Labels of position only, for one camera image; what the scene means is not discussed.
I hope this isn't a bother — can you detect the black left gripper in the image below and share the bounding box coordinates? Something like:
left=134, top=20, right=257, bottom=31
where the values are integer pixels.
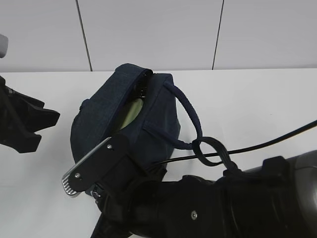
left=0, top=77, right=60, bottom=153

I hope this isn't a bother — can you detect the navy blue lunch bag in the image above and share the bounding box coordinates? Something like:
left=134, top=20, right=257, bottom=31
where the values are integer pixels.
left=70, top=62, right=204, bottom=196

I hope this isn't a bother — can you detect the green lidded glass container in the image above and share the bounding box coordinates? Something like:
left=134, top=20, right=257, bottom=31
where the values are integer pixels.
left=119, top=98, right=144, bottom=130

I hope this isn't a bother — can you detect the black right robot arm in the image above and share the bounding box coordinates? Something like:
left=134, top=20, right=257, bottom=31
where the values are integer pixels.
left=92, top=151, right=317, bottom=238

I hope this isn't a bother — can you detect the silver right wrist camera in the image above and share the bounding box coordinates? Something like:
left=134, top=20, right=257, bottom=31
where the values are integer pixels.
left=61, top=134, right=129, bottom=197

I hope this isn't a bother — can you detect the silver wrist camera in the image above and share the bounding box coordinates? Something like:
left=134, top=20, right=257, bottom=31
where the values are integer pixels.
left=61, top=134, right=129, bottom=197
left=0, top=34, right=8, bottom=59

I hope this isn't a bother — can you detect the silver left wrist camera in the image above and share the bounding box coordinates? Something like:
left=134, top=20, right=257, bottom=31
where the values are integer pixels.
left=0, top=34, right=8, bottom=59

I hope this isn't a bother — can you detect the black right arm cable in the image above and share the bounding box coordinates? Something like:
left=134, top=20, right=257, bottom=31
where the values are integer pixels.
left=152, top=119, right=317, bottom=172

